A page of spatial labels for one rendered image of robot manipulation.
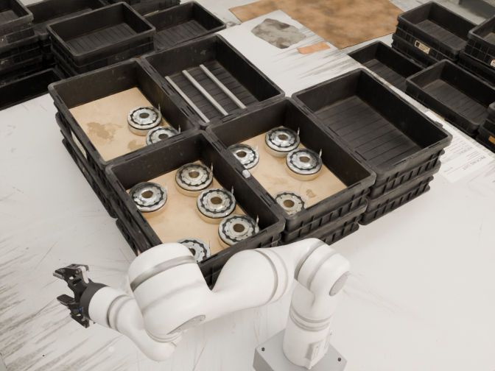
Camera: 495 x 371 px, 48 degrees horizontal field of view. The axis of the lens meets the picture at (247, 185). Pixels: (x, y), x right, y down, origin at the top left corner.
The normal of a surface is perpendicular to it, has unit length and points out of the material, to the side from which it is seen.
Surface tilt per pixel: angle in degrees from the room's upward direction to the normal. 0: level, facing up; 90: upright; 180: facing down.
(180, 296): 21
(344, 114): 0
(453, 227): 0
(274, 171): 0
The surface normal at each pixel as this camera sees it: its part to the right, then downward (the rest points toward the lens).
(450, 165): 0.06, -0.69
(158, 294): -0.26, -0.22
